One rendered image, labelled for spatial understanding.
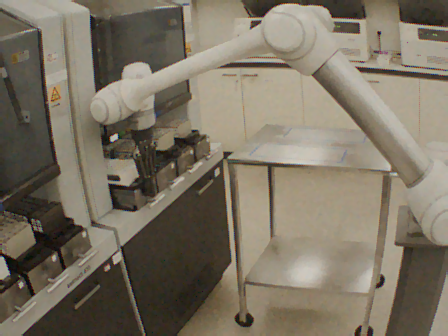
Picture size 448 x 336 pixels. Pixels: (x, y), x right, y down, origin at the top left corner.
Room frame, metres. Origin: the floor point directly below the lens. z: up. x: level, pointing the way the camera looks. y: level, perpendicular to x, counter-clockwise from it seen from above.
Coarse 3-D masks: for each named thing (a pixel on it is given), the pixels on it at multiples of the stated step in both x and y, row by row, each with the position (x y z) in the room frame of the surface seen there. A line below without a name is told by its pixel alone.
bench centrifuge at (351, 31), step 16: (320, 0) 3.75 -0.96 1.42; (336, 0) 3.68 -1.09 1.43; (352, 0) 3.60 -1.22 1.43; (336, 16) 3.88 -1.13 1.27; (352, 16) 3.81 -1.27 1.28; (336, 32) 3.38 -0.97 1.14; (352, 32) 3.33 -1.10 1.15; (368, 32) 3.56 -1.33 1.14; (352, 48) 3.32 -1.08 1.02; (368, 48) 3.39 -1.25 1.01
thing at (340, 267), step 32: (288, 128) 1.86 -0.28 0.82; (320, 128) 1.83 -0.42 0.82; (256, 160) 1.50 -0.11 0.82; (288, 160) 1.47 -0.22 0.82; (320, 160) 1.45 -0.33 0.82; (352, 160) 1.42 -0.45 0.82; (384, 160) 1.39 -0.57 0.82; (384, 192) 1.30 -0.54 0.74; (384, 224) 1.30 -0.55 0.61; (288, 256) 1.71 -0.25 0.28; (320, 256) 1.67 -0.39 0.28; (352, 256) 1.63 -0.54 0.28; (288, 288) 1.47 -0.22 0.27; (320, 288) 1.42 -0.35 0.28; (352, 288) 1.38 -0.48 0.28
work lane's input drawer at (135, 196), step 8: (112, 184) 1.40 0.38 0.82; (136, 184) 1.38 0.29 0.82; (144, 184) 1.40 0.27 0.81; (112, 192) 1.39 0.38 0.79; (120, 192) 1.37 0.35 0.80; (128, 192) 1.36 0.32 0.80; (136, 192) 1.36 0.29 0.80; (144, 192) 1.40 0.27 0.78; (112, 200) 1.39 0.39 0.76; (120, 200) 1.38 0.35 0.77; (128, 200) 1.36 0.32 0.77; (136, 200) 1.35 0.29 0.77; (144, 200) 1.39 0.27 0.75; (152, 200) 1.39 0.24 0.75; (160, 200) 1.40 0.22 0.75
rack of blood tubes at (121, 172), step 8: (104, 160) 1.52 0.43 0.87; (112, 160) 1.52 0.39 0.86; (120, 160) 1.50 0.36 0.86; (112, 168) 1.43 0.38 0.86; (120, 168) 1.42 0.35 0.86; (128, 168) 1.42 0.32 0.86; (112, 176) 1.50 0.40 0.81; (120, 176) 1.39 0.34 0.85; (128, 176) 1.39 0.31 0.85; (136, 176) 1.43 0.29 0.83; (120, 184) 1.39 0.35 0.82; (128, 184) 1.38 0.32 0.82
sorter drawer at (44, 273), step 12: (36, 252) 0.96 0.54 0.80; (48, 252) 0.94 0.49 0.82; (12, 264) 0.89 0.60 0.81; (24, 264) 0.88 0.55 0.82; (36, 264) 0.89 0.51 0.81; (48, 264) 0.92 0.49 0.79; (60, 264) 0.97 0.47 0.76; (24, 276) 0.85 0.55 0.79; (36, 276) 0.87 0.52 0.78; (48, 276) 0.91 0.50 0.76; (36, 288) 0.86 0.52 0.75; (48, 288) 0.86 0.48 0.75
